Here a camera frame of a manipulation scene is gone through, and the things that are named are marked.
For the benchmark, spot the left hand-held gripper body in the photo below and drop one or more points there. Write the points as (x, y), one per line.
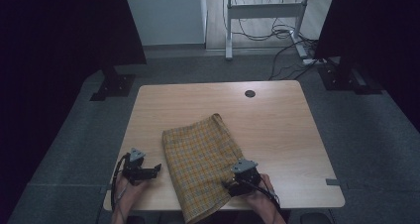
(133, 171)

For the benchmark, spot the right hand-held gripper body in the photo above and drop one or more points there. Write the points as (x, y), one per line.
(246, 179)

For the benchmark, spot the yellow plaid short-sleeved shirt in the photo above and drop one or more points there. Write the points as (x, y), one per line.
(201, 164)

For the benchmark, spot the person's left hand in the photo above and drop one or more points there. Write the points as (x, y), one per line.
(130, 194)

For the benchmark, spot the person's right hand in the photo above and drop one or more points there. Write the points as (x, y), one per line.
(261, 197)

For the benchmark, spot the grey floor tape piece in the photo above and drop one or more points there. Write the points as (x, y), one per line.
(333, 181)
(105, 188)

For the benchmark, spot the dark round table grommet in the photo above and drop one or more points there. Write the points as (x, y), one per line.
(250, 93)

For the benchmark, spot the black stand base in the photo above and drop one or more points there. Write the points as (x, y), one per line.
(114, 85)
(340, 78)

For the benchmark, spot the white power strip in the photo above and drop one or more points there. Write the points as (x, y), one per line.
(310, 61)

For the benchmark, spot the dark curtain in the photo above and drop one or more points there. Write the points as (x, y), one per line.
(49, 52)
(379, 35)

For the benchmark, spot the white desk frame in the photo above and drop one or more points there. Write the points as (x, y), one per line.
(264, 11)

